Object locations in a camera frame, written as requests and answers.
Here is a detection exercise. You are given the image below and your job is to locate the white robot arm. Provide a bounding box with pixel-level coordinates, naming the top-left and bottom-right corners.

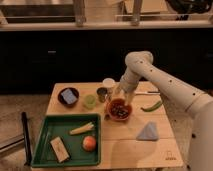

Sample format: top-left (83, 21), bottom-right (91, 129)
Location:
top-left (116, 51), bottom-right (213, 171)

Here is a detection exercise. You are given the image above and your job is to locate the green pepper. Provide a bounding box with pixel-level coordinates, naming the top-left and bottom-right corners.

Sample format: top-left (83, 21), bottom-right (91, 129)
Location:
top-left (141, 101), bottom-right (162, 112)

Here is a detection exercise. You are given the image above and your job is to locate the red orange bowl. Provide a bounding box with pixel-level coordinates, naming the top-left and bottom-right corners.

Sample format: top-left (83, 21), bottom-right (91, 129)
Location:
top-left (106, 98), bottom-right (132, 121)

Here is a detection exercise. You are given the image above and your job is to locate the dark metal mug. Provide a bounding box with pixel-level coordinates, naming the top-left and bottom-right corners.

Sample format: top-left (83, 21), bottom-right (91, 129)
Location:
top-left (96, 87), bottom-right (110, 103)

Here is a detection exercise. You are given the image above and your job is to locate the blue sponge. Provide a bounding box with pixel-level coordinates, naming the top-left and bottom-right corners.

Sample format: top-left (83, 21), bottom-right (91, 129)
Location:
top-left (61, 89), bottom-right (77, 104)

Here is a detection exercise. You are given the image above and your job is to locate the orange round fruit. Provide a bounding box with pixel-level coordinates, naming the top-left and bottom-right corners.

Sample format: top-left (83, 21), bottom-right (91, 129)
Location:
top-left (83, 136), bottom-right (96, 151)

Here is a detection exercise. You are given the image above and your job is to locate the black stand bar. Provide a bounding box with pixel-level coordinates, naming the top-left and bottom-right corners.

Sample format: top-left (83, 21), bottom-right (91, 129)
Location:
top-left (21, 112), bottom-right (32, 166)

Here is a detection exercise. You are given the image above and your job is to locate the blue folded cloth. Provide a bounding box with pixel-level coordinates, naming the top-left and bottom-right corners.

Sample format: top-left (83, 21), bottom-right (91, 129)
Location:
top-left (136, 122), bottom-right (159, 141)

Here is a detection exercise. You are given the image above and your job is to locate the dark red grape bunch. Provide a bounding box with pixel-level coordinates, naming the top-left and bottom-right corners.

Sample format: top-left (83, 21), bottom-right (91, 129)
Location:
top-left (111, 105), bottom-right (129, 118)

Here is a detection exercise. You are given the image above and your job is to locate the green plastic tray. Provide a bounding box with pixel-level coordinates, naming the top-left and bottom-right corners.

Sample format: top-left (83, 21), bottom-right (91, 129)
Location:
top-left (31, 114), bottom-right (101, 168)

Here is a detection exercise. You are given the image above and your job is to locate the black bowl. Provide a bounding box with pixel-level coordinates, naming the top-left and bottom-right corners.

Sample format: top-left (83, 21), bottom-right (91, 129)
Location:
top-left (58, 87), bottom-right (79, 107)

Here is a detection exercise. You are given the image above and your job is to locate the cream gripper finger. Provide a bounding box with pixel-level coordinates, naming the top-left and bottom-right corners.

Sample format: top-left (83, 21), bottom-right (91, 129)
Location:
top-left (115, 84), bottom-right (121, 94)
top-left (126, 93), bottom-right (134, 105)

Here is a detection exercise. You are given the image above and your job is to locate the green plastic cup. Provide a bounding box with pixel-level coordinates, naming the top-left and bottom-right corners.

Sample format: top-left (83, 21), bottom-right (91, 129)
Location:
top-left (83, 95), bottom-right (96, 109)

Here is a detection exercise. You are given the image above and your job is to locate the white cup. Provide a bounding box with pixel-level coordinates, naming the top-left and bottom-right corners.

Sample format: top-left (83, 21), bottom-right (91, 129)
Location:
top-left (102, 78), bottom-right (115, 93)

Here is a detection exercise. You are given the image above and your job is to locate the beige rectangular sponge block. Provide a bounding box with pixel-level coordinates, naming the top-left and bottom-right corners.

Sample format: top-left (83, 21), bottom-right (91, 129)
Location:
top-left (50, 137), bottom-right (70, 163)

